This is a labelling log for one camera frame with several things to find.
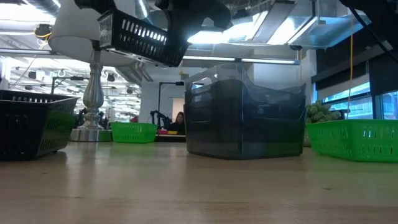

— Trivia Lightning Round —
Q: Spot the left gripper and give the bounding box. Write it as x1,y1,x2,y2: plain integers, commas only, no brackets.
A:
154,0,233,41

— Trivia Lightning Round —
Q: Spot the black slotted plastic basket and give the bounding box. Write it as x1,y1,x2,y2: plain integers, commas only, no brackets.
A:
97,7,191,68
0,89,81,162

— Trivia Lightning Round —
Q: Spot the grey translucent plastic bin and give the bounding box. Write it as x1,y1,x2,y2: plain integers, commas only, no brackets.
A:
184,63,307,158
183,79,307,161

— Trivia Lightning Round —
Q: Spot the ceiling light strip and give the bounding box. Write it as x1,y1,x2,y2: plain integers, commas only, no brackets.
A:
240,57,301,65
182,55,238,62

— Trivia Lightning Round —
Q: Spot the black background stand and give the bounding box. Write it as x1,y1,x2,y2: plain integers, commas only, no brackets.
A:
157,81,186,125

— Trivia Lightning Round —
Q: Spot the person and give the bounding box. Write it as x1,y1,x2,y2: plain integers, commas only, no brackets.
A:
169,111,187,135

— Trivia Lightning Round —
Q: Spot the white shade silver table lamp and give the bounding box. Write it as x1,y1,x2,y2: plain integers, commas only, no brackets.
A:
48,0,150,143

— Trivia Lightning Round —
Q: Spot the background table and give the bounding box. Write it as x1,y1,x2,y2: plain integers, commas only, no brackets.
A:
155,129,187,143

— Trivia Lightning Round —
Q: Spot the potted green succulent plant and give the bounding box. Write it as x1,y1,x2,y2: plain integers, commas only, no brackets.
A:
303,99,342,147

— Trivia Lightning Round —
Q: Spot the window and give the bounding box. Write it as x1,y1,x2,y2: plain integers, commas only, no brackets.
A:
322,81,398,121

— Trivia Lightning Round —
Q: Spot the black window blind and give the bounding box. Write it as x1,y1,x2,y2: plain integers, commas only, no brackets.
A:
312,46,398,96

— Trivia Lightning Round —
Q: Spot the silver ventilation duct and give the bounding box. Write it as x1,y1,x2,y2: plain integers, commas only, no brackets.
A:
251,0,296,43
287,14,373,50

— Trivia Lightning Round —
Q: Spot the black yellow ceiling cord reel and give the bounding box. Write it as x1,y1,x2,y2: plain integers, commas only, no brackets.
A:
33,23,53,40

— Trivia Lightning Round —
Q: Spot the hanging yellow cable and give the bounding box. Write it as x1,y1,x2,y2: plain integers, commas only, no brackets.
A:
346,12,354,121

